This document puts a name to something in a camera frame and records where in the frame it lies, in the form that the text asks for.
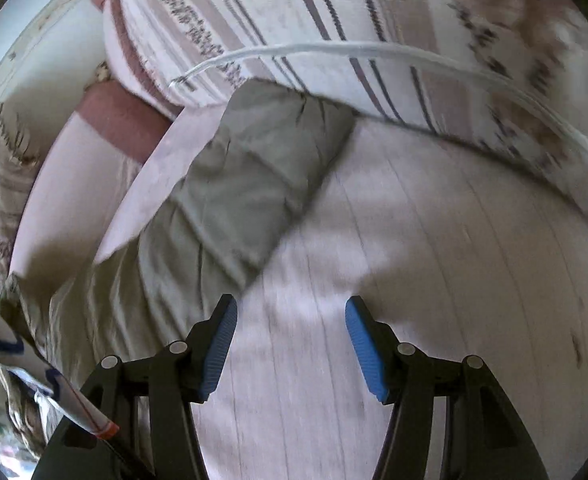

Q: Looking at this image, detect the grey quilted puffer jacket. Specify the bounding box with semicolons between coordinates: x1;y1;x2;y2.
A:
0;79;357;385

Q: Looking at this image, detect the pink bed sheet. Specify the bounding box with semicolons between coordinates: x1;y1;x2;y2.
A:
93;104;588;480

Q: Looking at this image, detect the pink and maroon bolster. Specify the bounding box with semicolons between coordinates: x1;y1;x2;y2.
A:
10;80;171;287

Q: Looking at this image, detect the white labelled cable with red tip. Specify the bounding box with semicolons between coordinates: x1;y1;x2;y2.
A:
0;288;122;442

